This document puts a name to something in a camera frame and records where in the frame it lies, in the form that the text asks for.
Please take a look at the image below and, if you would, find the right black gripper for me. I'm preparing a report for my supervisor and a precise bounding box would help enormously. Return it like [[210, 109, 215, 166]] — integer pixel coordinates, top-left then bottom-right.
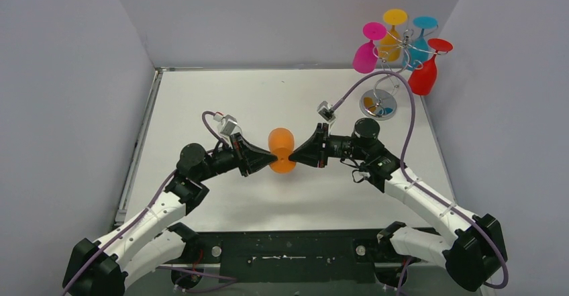
[[290, 122, 368, 168]]

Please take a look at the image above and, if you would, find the orange wine glass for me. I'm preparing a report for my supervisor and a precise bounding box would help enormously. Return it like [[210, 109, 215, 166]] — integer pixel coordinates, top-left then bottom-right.
[[268, 128, 296, 174]]

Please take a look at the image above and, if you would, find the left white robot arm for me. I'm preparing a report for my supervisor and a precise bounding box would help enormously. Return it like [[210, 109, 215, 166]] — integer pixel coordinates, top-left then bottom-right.
[[62, 133, 278, 295]]

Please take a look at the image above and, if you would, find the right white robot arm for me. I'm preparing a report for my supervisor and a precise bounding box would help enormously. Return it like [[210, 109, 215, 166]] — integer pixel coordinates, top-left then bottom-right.
[[289, 118, 507, 292]]

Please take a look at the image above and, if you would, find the pink wine glass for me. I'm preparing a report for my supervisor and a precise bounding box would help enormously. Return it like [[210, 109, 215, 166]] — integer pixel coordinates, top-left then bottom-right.
[[352, 21, 387, 74]]

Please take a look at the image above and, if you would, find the yellow wine glass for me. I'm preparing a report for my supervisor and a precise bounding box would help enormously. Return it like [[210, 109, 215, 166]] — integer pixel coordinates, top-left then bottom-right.
[[379, 9, 408, 62]]

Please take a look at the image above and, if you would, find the red wine glass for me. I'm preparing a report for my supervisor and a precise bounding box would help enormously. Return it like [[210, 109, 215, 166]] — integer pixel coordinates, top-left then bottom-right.
[[408, 38, 454, 96]]

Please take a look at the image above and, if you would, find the blue wine glass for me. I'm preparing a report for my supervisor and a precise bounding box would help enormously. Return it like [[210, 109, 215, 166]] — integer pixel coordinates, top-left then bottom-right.
[[402, 16, 438, 70]]

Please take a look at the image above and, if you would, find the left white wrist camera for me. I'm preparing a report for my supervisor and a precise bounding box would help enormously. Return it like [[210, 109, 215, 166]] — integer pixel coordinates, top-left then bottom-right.
[[213, 113, 238, 137]]

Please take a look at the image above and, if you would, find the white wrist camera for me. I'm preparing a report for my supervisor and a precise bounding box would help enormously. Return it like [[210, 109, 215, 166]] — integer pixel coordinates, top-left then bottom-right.
[[213, 113, 238, 137], [317, 101, 336, 124]]

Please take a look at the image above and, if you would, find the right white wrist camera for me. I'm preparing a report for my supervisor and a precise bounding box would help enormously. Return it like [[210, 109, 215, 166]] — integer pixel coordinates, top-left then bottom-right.
[[317, 101, 336, 124]]

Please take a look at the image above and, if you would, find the silver wire glass rack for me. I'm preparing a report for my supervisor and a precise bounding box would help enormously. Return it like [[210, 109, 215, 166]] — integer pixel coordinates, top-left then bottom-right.
[[359, 28, 434, 121]]

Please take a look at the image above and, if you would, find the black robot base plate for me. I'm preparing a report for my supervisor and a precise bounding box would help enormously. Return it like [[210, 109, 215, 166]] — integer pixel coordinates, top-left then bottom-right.
[[172, 229, 405, 285]]

